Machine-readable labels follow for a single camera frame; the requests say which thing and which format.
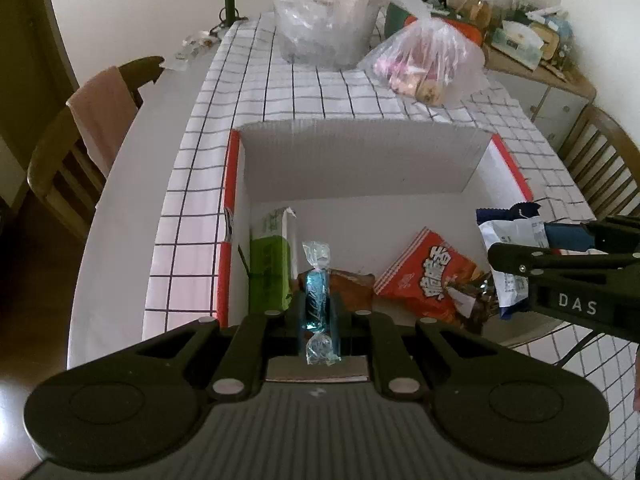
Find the dark red foil packet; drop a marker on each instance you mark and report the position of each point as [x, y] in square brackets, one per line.
[355, 287]

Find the pink towel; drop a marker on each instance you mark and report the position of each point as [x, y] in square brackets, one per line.
[100, 115]

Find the yellow and blue box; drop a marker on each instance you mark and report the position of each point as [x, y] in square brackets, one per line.
[550, 40]

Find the large red snack packet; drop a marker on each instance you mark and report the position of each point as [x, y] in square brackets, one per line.
[425, 270]

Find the clear grey plastic bag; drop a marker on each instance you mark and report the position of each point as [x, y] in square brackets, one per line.
[320, 25]

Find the white wooden cabinet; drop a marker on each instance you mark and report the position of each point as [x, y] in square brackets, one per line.
[550, 105]

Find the green snack packet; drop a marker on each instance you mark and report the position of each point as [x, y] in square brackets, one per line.
[270, 260]

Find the small patterned wrapper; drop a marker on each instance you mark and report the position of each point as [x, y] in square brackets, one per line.
[192, 50]

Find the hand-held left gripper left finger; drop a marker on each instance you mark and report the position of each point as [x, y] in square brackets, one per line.
[295, 320]

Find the brown packet with white label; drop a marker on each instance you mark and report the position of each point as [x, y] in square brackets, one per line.
[475, 305]

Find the pink plastic bag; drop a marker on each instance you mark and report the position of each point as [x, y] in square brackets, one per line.
[430, 65]

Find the white green tissue box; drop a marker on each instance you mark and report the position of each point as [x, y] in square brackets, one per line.
[517, 40]

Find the wooden chair with towel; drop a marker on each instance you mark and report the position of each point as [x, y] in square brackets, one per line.
[50, 160]

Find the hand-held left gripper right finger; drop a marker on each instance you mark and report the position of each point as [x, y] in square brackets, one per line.
[337, 320]

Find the teal candy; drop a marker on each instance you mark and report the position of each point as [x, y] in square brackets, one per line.
[316, 305]

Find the dark navy snack packet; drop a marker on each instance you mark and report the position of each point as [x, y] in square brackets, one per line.
[510, 240]

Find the red cardboard box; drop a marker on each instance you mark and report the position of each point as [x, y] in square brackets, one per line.
[350, 160]

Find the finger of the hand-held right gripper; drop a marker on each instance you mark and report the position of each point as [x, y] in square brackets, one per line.
[510, 256]
[567, 236]

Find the green orange container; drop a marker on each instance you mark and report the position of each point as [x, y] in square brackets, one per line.
[397, 20]

